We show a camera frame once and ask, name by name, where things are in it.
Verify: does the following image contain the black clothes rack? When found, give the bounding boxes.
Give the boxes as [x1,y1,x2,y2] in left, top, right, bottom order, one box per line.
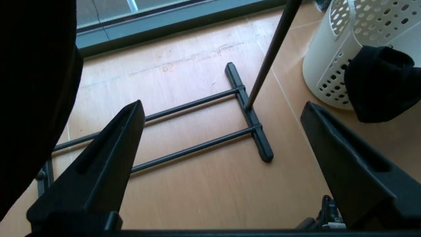
[35,0,303,198]

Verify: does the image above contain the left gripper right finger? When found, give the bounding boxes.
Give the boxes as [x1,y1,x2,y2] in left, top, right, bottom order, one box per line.
[300,101,421,231]

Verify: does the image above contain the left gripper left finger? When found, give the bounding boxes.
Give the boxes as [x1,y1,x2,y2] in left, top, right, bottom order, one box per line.
[26,99,146,231]

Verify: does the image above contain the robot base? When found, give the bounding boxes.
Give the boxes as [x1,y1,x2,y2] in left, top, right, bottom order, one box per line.
[295,194,348,231]

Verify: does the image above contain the heap of clothes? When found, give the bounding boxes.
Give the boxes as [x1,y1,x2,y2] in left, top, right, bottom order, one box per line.
[344,45,421,124]

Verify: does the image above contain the black shorts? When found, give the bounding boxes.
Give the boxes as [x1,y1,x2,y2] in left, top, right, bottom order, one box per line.
[0,0,84,221]

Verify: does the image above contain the window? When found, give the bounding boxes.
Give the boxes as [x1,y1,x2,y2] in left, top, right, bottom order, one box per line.
[75,0,287,59]

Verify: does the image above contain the white laundry basket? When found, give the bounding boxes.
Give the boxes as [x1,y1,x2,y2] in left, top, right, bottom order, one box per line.
[302,0,421,110]

